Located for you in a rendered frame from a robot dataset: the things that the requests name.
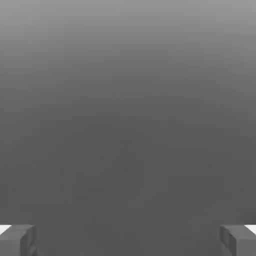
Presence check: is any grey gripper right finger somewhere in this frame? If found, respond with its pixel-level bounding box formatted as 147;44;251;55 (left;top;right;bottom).
219;223;256;256

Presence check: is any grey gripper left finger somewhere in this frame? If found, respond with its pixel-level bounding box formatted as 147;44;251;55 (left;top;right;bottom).
0;223;38;256

